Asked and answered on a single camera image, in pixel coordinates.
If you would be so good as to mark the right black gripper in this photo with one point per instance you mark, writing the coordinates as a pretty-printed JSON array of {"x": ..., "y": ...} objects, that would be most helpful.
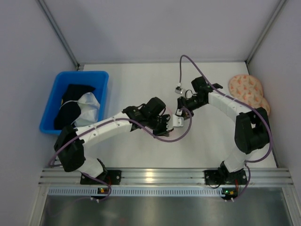
[{"x": 181, "y": 105}]

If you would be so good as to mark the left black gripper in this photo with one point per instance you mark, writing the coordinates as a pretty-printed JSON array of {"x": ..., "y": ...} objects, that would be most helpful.
[{"x": 162, "y": 123}]

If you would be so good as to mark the white mesh laundry bag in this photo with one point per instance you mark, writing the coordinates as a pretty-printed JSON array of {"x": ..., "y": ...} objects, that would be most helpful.
[{"x": 170, "y": 131}]

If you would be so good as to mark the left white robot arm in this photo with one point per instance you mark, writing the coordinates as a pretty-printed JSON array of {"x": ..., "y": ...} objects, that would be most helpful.
[{"x": 73, "y": 144}]

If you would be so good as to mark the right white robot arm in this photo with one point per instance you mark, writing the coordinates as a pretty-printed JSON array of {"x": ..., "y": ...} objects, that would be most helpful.
[{"x": 252, "y": 130}]

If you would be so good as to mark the floral padded laundry case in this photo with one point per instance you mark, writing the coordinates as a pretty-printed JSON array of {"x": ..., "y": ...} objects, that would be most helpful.
[{"x": 248, "y": 90}]

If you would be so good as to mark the blue plastic bin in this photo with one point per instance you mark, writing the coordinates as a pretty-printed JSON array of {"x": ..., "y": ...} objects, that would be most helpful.
[{"x": 96, "y": 79}]

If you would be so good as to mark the dark navy garment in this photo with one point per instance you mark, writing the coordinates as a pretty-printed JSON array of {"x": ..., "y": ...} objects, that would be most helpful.
[{"x": 73, "y": 92}]

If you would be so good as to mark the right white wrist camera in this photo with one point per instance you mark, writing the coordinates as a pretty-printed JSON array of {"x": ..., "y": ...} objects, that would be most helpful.
[{"x": 179, "y": 89}]

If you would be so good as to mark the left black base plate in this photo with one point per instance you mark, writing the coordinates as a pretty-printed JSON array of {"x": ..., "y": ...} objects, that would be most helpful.
[{"x": 113, "y": 177}]

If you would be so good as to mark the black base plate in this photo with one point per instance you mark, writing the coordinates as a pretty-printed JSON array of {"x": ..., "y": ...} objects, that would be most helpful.
[
  {"x": 219, "y": 177},
  {"x": 113, "y": 177}
]

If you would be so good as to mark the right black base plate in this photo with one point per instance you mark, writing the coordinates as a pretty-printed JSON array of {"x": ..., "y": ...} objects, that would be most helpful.
[{"x": 219, "y": 177}]

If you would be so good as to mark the slotted cable duct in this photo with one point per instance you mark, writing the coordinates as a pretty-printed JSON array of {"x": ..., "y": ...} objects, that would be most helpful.
[{"x": 137, "y": 191}]

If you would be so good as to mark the aluminium mounting rail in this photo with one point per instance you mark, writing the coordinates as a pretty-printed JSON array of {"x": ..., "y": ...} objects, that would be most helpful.
[{"x": 260, "y": 177}]

